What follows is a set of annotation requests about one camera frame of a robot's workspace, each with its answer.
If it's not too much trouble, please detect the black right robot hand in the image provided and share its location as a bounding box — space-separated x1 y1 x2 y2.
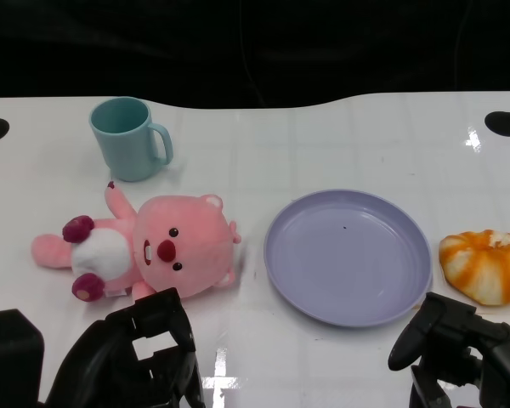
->
387 292 510 408

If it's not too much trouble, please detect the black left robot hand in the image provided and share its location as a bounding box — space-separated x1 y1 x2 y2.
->
44 287 206 408

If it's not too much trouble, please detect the orange white striped bun toy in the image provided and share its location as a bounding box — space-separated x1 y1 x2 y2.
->
439 229 510 307

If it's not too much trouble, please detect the lavender plastic plate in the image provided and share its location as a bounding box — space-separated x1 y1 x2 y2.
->
263 188 434 329

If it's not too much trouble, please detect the pink plush beaver doll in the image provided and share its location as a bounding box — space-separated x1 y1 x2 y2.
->
30 181 242 303

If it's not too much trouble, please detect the light blue plastic mug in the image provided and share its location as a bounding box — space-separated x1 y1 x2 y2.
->
88 96 174 183

